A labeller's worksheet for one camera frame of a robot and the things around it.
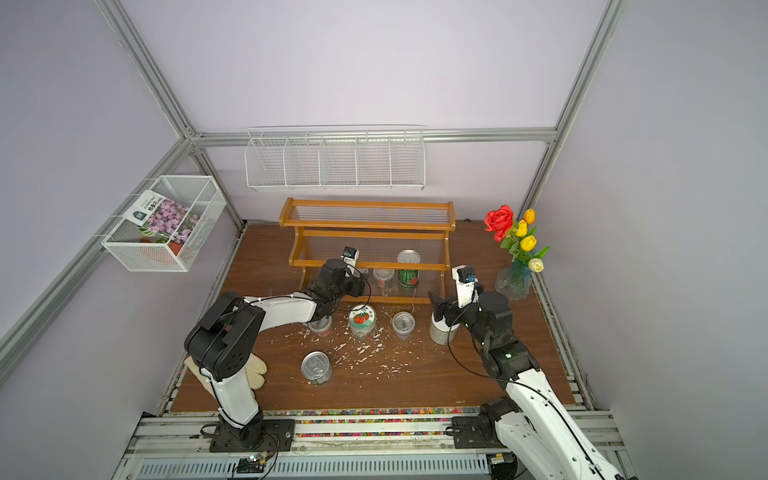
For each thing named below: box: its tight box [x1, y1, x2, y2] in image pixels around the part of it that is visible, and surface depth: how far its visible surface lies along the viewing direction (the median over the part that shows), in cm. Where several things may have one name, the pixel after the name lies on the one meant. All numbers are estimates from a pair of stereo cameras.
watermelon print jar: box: [397, 249, 421, 289], surface depth 96 cm
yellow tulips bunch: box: [501, 208, 550, 273], surface depth 78 cm
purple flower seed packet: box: [122, 190, 200, 244], surface depth 75 cm
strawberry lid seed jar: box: [348, 304, 377, 341], surface depth 88 cm
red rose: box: [484, 204, 515, 242], surface depth 72 cm
